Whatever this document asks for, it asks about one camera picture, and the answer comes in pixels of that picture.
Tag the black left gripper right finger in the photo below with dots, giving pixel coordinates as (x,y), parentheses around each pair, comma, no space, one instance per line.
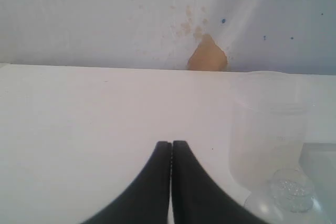
(196,198)

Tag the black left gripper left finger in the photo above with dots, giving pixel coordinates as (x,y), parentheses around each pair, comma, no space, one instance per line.
(146,200)

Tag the clear glass jar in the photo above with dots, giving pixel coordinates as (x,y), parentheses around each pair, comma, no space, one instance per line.
(288,197)

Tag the frosted plastic container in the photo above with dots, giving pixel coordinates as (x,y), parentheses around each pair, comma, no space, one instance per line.
(269,124)

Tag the white plastic tray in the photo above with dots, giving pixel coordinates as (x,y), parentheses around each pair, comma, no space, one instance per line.
(317,161)

